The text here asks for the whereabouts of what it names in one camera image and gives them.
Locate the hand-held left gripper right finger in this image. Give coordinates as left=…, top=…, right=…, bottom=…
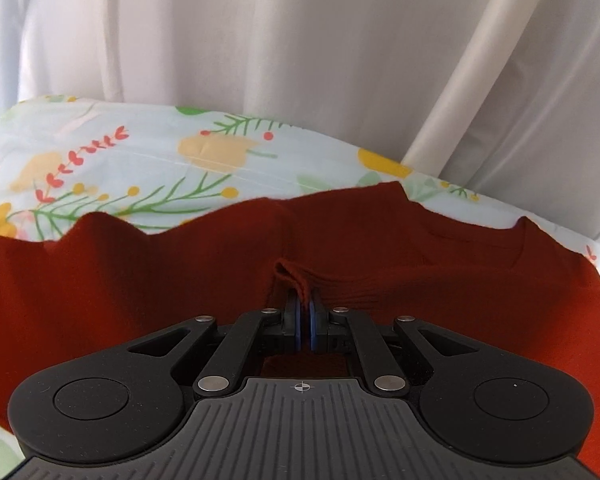
left=309, top=291, right=477, bottom=398

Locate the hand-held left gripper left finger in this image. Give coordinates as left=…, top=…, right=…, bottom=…
left=129, top=291, right=304, bottom=399

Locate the red knit sweater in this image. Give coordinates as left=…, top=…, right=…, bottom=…
left=0, top=181, right=600, bottom=480

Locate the floral bed sheet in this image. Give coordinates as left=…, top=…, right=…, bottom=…
left=0, top=94, right=600, bottom=480

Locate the white curtain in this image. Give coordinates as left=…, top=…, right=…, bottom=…
left=0, top=0, right=600, bottom=256

